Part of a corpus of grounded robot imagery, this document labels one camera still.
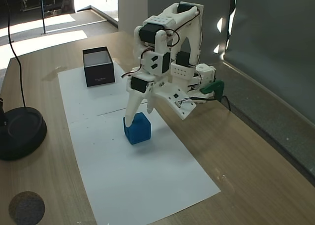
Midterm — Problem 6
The blue cube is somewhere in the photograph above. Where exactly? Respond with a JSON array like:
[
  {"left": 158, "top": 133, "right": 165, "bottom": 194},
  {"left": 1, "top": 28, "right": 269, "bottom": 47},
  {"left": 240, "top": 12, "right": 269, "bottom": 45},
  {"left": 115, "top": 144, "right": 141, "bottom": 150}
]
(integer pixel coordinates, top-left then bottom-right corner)
[{"left": 123, "top": 112, "right": 151, "bottom": 146}]

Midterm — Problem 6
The dark open box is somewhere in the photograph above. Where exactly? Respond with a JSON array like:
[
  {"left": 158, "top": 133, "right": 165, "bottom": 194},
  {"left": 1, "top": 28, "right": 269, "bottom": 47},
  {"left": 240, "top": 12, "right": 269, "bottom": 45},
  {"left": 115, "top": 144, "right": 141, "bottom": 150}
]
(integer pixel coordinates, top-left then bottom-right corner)
[{"left": 82, "top": 46, "right": 116, "bottom": 88}]

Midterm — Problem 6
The white paper sheet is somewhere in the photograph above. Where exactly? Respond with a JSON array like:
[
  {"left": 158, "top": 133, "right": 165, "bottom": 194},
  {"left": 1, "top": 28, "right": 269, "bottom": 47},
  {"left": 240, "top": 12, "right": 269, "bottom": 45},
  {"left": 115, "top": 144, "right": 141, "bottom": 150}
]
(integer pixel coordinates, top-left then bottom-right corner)
[
  {"left": 58, "top": 62, "right": 155, "bottom": 124},
  {"left": 68, "top": 104, "right": 221, "bottom": 225}
]

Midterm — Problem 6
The green table clamp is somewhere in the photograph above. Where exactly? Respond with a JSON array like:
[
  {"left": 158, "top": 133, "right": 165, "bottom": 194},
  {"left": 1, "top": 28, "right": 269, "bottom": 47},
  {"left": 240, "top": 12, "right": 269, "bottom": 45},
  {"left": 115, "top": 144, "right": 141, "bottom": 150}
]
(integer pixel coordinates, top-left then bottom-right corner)
[{"left": 199, "top": 80, "right": 225, "bottom": 101}]

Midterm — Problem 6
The black round stand base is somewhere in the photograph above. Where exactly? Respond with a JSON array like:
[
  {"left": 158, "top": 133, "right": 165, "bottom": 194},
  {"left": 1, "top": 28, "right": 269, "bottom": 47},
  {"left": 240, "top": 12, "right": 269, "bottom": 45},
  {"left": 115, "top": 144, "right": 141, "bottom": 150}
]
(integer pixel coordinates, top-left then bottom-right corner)
[{"left": 0, "top": 96, "right": 47, "bottom": 161}]

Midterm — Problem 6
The blue metal pole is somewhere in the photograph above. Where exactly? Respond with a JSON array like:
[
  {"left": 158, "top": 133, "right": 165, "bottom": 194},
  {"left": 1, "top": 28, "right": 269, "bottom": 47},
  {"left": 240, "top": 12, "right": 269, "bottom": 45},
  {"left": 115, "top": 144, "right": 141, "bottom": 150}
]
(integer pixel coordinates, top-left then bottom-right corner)
[{"left": 40, "top": 0, "right": 47, "bottom": 35}]

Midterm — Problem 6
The dark round disc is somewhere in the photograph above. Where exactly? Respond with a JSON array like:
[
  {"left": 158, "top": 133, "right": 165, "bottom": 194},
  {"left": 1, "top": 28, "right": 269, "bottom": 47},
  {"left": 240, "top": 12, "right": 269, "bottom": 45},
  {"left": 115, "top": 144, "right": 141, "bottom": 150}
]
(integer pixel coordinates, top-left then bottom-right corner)
[{"left": 8, "top": 191, "right": 46, "bottom": 225}]

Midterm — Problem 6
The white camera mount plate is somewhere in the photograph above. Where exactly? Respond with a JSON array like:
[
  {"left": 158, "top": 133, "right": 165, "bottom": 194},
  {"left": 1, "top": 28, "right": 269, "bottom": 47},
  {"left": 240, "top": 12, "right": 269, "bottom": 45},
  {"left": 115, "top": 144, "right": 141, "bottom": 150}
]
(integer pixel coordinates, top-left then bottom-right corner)
[{"left": 152, "top": 81, "right": 197, "bottom": 120}]

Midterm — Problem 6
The black camera cable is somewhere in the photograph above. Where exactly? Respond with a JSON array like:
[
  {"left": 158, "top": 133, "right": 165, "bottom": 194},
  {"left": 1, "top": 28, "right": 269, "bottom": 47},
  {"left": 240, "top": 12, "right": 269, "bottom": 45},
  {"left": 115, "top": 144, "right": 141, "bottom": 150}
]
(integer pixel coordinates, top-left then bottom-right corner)
[{"left": 182, "top": 95, "right": 232, "bottom": 112}]

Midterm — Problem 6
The thin black stand cable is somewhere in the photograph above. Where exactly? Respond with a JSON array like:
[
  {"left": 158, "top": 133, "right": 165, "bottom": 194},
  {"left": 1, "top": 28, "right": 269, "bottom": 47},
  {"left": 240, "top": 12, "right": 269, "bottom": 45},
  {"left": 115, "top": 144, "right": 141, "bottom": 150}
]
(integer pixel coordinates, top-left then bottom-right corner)
[{"left": 4, "top": 0, "right": 27, "bottom": 109}]

